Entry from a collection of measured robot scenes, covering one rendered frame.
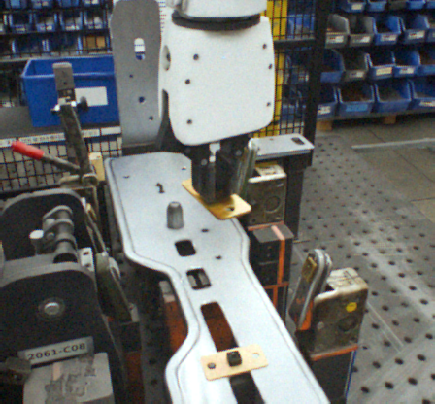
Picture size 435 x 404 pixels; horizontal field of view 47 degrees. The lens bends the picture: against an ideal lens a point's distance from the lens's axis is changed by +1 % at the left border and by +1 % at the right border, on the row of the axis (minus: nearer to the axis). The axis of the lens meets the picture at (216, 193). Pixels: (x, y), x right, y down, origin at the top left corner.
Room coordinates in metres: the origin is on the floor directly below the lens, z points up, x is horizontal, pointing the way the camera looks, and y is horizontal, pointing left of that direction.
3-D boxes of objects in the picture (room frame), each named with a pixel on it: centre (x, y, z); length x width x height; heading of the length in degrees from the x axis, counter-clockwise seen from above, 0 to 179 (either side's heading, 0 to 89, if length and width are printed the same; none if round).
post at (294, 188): (1.15, -0.20, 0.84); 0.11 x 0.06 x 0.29; 107
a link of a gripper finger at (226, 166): (0.45, -0.02, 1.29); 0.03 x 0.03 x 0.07; 31
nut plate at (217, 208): (0.44, 0.00, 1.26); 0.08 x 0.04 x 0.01; 31
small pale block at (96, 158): (0.93, 0.26, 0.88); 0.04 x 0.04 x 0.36; 17
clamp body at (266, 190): (0.90, -0.10, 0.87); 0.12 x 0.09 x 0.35; 107
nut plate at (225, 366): (0.45, -0.02, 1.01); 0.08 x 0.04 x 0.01; 107
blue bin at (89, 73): (1.28, 0.34, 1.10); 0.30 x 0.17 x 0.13; 101
